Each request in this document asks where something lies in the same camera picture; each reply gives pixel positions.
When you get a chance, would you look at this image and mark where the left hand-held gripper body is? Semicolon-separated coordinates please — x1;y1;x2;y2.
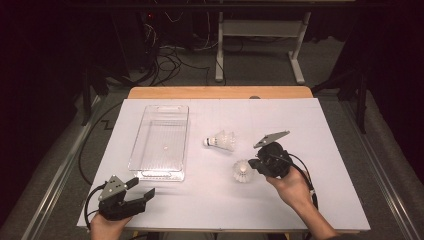
98;174;148;222

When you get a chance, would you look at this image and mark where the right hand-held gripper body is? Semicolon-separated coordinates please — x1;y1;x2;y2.
253;130;294;179

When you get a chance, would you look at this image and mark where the white feather shuttlecock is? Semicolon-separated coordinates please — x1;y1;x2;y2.
221;131;237;153
203;130;229;152
232;159;254;184

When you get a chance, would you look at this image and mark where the person's left hand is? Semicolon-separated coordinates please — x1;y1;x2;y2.
89;213;133;240

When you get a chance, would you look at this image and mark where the person's right hand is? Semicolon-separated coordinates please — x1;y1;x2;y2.
266;166;314;209

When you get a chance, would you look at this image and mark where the clear plastic bin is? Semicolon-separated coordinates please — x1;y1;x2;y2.
127;104;190;183

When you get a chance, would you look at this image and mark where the white table sheet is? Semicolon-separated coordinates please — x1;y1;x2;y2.
77;98;372;232

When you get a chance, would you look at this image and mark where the wooden table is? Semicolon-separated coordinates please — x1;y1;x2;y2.
127;85;361;235

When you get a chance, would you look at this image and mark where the black metal stand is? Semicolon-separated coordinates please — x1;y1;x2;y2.
81;64;134;127
311;68;369;135

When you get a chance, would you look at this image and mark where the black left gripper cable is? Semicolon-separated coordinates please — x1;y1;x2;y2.
83;184;105;231

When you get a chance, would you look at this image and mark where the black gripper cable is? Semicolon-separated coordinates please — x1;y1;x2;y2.
83;184;105;231
288;153;319;211

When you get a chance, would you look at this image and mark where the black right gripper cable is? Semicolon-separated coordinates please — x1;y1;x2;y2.
288;153;319;211

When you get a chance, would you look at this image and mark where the black floor cable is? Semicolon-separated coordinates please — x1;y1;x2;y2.
78;99;125;186

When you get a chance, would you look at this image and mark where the aluminium floor rail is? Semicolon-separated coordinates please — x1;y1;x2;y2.
19;94;103;240
339;99;424;240

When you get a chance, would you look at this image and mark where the bundle of floor cables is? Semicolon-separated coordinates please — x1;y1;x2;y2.
141;11;214;88

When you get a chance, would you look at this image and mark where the white metal desk frame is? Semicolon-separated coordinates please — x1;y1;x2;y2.
214;11;313;86

